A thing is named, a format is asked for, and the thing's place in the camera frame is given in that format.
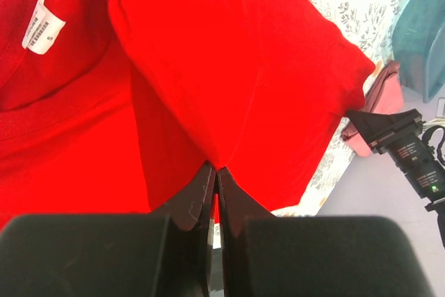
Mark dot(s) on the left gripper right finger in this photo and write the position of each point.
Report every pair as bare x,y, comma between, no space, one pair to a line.
264,255

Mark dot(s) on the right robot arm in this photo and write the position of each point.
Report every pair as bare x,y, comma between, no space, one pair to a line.
436,204

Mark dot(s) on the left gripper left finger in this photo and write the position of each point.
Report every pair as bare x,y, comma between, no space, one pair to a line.
163,253

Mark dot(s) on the red t shirt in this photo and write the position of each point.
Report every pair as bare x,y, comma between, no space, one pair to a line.
112,106

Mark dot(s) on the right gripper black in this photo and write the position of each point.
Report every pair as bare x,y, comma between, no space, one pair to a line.
398,136

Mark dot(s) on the floral tablecloth mat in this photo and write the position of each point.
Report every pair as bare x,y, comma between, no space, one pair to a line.
368,24

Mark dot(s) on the teal plastic bin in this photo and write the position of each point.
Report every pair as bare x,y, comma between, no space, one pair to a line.
418,45

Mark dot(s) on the folded pink t shirt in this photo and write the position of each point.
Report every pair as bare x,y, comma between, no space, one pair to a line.
384,97

